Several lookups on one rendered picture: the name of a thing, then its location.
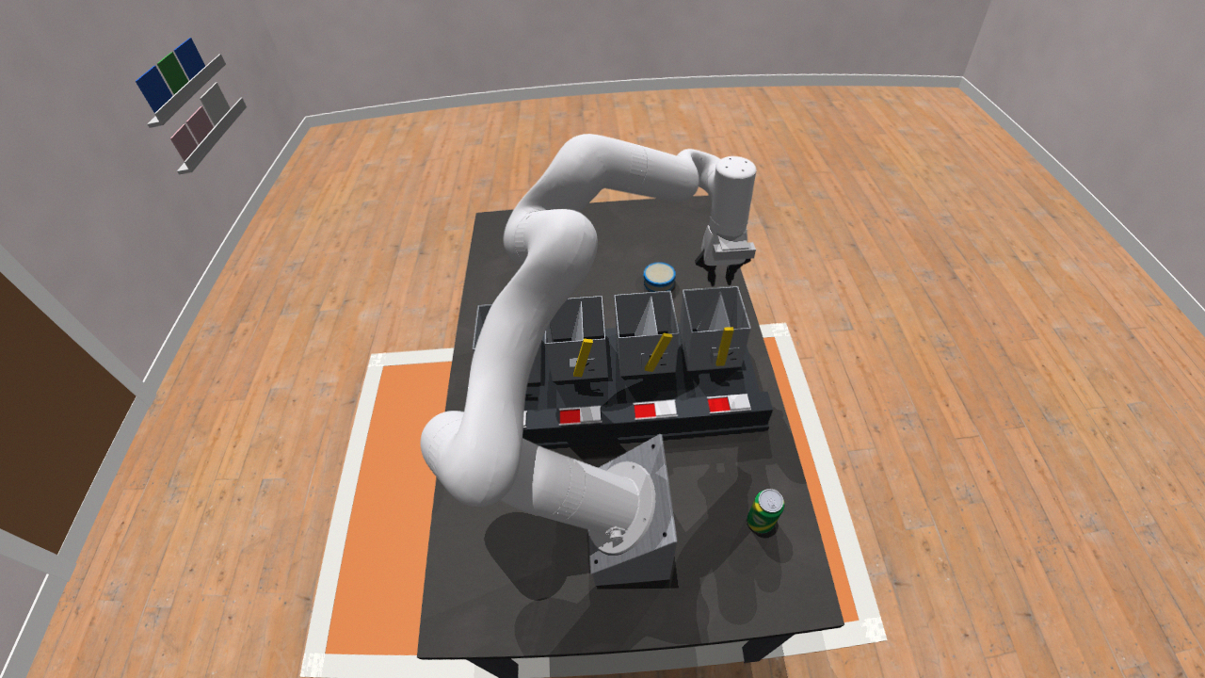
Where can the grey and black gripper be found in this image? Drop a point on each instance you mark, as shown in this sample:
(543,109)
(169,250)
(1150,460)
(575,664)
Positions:
(706,259)

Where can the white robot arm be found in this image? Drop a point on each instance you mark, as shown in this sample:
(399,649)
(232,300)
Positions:
(476,454)

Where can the blue and white round tin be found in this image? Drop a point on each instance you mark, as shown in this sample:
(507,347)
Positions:
(659,277)

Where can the green drink can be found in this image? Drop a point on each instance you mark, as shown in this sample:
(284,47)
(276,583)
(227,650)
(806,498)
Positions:
(765,511)

